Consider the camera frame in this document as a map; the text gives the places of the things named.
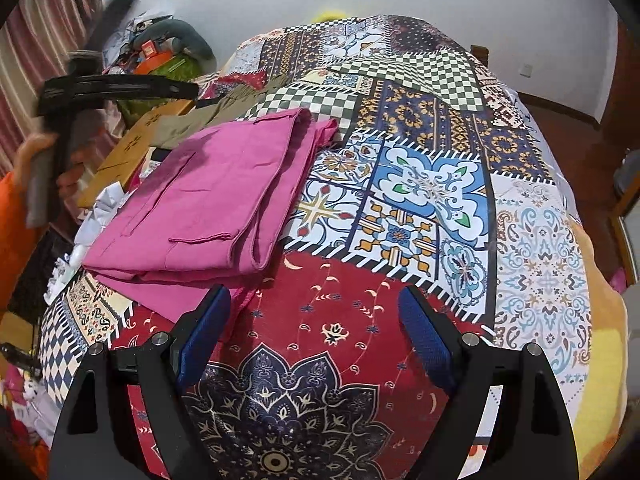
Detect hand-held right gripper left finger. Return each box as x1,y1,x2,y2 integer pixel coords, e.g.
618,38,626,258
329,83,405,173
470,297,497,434
49,284,233,480

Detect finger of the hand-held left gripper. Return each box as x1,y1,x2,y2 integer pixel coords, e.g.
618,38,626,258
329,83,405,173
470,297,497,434
39,73,201,117

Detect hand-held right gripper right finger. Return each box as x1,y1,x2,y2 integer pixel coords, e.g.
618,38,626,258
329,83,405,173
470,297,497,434
397,284,582,480

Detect pink pants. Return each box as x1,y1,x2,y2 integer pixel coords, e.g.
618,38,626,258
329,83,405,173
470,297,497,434
81,107,342,307

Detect olive green pants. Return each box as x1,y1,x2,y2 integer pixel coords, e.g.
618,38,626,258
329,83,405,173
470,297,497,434
149,85,282,152

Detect green patterned bag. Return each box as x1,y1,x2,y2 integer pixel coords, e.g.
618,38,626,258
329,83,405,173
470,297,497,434
116,56,197,127

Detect orange box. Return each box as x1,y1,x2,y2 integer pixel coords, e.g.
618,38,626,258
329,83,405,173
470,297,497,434
134,40,177,75

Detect wooden lap table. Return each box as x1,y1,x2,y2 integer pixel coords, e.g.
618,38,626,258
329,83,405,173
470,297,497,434
77,97,197,209

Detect pile of crumpled clothes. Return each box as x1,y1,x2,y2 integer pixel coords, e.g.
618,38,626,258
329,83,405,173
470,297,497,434
102,10,173,68

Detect white crumpled paper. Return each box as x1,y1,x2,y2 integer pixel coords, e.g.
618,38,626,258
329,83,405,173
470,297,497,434
47,182,128,306

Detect grey neck pillow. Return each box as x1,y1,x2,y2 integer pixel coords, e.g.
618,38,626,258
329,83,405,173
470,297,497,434
145,18,217,62

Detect striped red curtain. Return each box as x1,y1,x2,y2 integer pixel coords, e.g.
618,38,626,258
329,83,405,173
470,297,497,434
0,0,108,173

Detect patchwork printed blanket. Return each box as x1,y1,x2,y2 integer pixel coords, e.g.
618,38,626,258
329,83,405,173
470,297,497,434
39,14,597,480

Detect orange fleece blanket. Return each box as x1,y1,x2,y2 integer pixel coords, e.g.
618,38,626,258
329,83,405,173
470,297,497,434
570,217,640,480

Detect clutter of small packets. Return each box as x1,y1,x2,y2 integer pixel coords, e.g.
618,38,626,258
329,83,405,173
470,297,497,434
0,360,56,456

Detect yellow curved cushion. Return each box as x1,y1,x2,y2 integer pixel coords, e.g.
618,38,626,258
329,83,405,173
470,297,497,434
311,7,352,24

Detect wardrobe with heart stickers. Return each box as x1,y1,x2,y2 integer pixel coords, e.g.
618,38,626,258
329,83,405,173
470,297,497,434
607,130,640,291

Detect wooden door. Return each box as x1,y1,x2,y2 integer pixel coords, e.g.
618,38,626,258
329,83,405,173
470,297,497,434
597,22,640,131

